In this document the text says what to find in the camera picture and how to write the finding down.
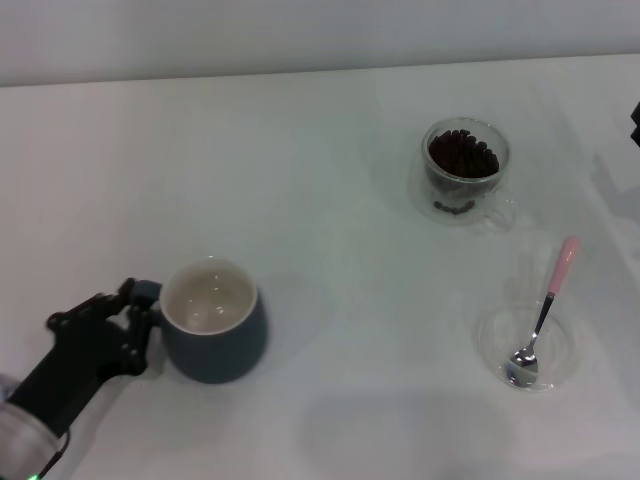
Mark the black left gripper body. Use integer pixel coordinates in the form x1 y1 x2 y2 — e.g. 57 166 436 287
7 314 131 436

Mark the dark green ceramic mug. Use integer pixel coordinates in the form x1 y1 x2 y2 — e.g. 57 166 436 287
133 257 270 385

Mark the pink handled metal spoon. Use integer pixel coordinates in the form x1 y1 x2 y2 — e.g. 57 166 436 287
505 235 582 389

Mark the pile of coffee beans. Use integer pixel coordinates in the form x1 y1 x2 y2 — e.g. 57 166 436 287
428 129 501 180

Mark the clear glass saucer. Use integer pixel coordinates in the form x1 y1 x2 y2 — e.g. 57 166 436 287
474 304 577 395

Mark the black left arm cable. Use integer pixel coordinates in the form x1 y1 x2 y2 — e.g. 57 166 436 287
34 432 71 476

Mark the clear double-wall glass cup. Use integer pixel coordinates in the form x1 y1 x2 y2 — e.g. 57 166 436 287
410 117 519 231

